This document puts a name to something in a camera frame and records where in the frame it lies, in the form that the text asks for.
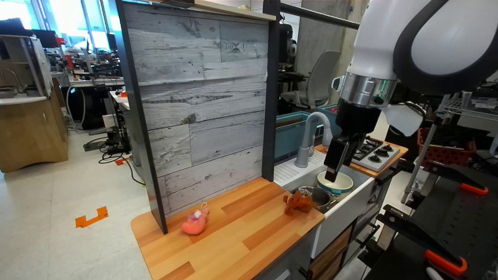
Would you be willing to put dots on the pink plush toy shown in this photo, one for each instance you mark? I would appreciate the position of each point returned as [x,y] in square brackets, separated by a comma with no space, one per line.
[194,225]

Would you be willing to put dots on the brown wooden cabinet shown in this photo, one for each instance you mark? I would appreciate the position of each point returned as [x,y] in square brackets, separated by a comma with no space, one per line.
[31,135]

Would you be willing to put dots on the grey office chair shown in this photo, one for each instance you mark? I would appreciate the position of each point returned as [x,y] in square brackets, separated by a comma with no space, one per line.
[324,79]

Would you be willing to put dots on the orange animal plush toy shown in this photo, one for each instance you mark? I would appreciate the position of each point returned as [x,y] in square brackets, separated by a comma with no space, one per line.
[297,203]

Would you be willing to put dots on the wooden butcher block counter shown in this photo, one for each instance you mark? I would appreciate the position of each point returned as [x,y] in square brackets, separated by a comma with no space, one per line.
[233,234]

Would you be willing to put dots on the white pot teal rim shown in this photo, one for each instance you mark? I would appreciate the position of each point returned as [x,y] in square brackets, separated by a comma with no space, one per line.
[342,184]

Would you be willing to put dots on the black orange bar clamp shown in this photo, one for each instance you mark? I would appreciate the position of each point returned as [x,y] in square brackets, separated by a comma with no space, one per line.
[473,191]
[445,265]

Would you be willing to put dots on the white toy sink unit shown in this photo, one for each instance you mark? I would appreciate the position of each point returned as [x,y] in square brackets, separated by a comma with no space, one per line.
[342,212]

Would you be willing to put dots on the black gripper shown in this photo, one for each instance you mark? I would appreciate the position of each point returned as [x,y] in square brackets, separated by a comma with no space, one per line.
[358,122]

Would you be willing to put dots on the grey toy faucet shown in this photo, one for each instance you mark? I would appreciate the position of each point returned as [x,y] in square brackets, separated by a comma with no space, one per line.
[305,141]

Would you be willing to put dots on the red plastic crate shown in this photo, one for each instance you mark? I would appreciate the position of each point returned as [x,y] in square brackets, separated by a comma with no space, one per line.
[451,153]

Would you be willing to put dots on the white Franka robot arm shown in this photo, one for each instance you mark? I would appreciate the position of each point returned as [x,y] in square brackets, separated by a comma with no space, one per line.
[378,37]

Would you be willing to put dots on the orange floor tape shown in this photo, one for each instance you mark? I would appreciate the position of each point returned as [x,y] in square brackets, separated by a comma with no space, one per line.
[82,222]

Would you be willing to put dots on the steel bowl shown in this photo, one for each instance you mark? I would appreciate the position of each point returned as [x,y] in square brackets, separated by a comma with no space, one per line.
[321,197]

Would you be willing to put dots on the black metal frame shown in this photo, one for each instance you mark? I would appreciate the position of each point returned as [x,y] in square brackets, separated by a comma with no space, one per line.
[268,130]

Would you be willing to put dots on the white stove top black grates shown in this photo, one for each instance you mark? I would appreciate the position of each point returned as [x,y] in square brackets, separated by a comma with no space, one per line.
[375,155]

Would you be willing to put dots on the grey wood plank panel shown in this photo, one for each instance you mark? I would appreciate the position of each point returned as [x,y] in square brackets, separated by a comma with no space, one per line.
[202,103]

